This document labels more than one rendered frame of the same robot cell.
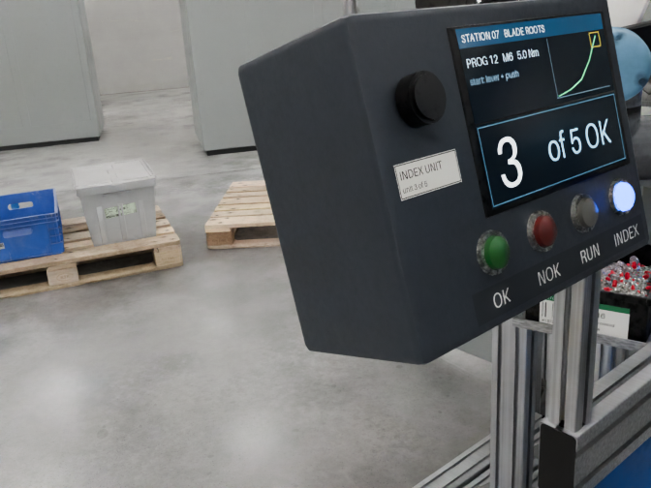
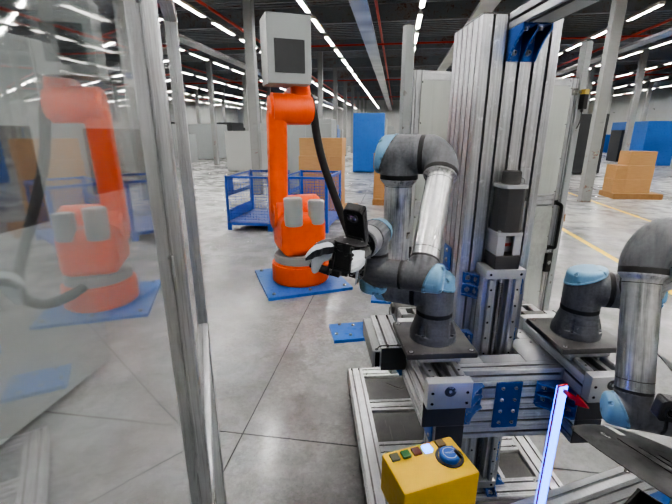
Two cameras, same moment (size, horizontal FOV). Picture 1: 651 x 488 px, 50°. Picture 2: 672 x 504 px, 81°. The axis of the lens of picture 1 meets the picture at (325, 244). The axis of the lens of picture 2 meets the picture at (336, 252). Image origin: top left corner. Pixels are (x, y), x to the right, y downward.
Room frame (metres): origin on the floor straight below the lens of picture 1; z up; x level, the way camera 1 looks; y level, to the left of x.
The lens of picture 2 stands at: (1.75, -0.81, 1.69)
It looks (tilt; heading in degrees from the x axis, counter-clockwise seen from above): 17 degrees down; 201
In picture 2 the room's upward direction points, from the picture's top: straight up
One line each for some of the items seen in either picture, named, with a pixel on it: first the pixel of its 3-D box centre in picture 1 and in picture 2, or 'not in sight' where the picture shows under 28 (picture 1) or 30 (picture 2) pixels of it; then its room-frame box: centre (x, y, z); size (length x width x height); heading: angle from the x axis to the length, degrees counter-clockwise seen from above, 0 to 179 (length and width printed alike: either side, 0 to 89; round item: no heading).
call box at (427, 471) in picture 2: not in sight; (427, 482); (1.11, -0.86, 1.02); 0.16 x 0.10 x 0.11; 130
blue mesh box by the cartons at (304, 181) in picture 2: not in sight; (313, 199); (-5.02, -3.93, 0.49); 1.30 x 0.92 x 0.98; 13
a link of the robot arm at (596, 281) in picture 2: not in sight; (586, 286); (0.32, -0.48, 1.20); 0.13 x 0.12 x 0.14; 93
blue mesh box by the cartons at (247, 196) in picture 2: not in sight; (260, 198); (-4.74, -4.91, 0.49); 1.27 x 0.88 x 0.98; 13
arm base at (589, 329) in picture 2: not in sight; (577, 318); (0.32, -0.49, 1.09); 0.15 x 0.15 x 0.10
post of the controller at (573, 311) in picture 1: (574, 330); not in sight; (0.58, -0.23, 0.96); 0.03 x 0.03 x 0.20; 40
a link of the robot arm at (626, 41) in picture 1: (607, 66); not in sight; (0.79, -0.33, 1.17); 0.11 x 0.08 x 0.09; 166
